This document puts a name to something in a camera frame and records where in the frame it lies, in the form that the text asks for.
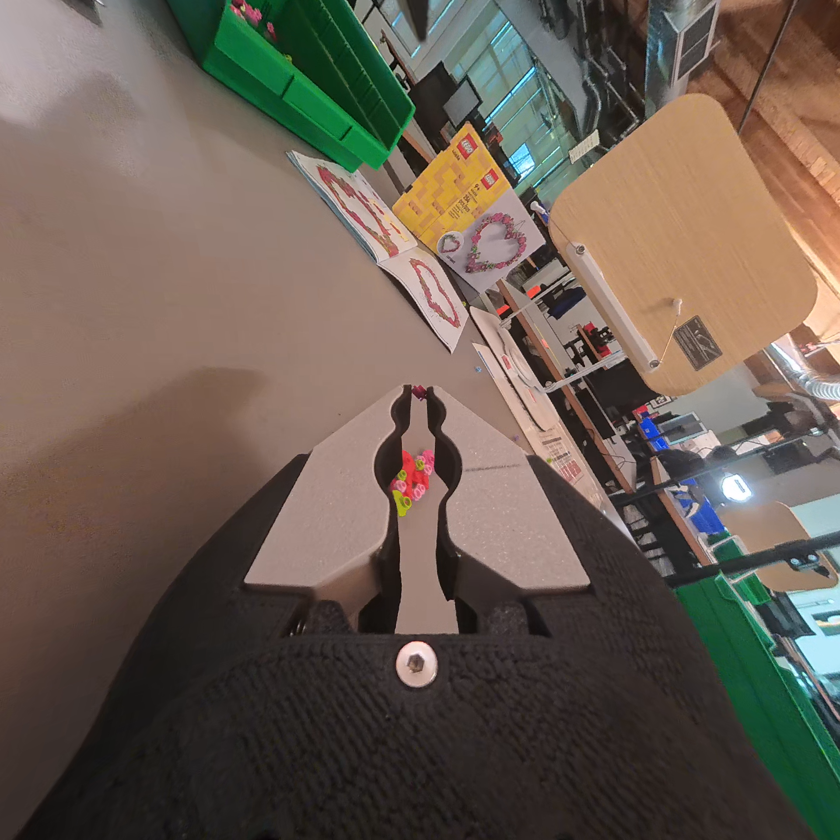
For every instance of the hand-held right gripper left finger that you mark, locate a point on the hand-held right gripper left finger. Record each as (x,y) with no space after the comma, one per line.
(321,525)

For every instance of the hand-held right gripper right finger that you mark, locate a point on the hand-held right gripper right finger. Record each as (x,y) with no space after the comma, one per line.
(505,525)

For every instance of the pile of pink lego pieces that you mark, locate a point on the pile of pink lego pieces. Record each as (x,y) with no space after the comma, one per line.
(410,482)

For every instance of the open lego instruction booklet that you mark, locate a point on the open lego instruction booklet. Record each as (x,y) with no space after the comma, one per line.
(367,216)

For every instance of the yellow lego set box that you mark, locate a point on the yellow lego set box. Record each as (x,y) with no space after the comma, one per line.
(439,197)

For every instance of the pink lego flowers group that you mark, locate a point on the pink lego flowers group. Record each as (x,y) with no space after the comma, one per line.
(249,13)

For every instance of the white paper packaging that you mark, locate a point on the white paper packaging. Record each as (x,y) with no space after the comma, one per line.
(525,394)

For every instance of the blue storage crate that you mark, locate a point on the blue storage crate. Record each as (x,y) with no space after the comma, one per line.
(649,430)
(702,515)

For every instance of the round white lamp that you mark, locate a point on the round white lamp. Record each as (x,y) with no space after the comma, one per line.
(736,487)

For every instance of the light wooden chair seat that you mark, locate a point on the light wooden chair seat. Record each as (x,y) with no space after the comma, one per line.
(682,216)
(774,544)

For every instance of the green plastic compartment bin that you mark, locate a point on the green plastic compartment bin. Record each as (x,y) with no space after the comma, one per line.
(315,111)

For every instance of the black computer monitor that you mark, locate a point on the black computer monitor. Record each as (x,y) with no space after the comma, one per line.
(453,98)

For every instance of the white metal bracket bar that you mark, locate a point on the white metal bracket bar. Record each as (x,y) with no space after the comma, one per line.
(610,305)

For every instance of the silver ventilation duct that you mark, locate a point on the silver ventilation duct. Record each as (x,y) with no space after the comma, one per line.
(676,39)

